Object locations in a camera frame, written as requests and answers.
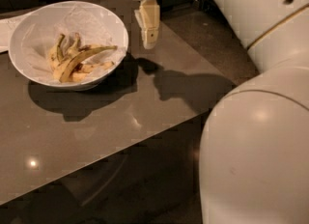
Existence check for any yellow banana peel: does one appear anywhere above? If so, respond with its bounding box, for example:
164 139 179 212
48 33 117 83

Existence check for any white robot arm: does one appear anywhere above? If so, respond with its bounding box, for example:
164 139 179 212
199 0 309 224

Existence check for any white paper napkin in bowl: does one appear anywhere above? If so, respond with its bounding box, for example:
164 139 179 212
21 6 126 86

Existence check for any white ceramic bowl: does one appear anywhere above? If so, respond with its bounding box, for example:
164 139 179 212
8 1 129 92

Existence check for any white paper on table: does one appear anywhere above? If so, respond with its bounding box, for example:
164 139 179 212
0 14 30 53

